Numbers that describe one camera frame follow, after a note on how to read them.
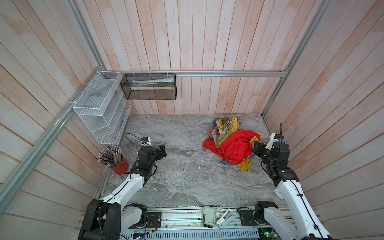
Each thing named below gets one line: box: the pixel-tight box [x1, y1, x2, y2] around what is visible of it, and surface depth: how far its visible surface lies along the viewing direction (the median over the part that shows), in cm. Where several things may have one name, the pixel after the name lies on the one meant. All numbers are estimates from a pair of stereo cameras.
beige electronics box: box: [202, 205, 216, 229], surface depth 71 cm
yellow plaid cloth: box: [212, 114, 240, 148], surface depth 90 cm
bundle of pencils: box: [97, 145, 122, 166], surface depth 83 cm
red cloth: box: [202, 129, 261, 164], surface depth 84 cm
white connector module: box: [216, 208, 236, 229], surface depth 73 cm
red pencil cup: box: [109, 154, 129, 175], surface depth 85 cm
